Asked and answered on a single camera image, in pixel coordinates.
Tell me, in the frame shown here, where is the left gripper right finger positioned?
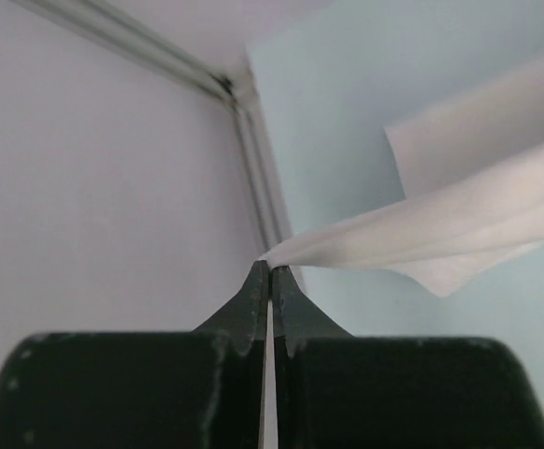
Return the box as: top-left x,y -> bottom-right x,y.
270,267 -> 544,448

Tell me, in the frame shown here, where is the left aluminium frame post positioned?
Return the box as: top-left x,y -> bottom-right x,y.
16,1 -> 287,253

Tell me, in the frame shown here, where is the white t-shirt with robot print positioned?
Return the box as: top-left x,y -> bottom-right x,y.
265,57 -> 544,297

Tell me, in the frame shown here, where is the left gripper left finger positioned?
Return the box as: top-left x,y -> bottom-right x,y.
0,262 -> 269,448

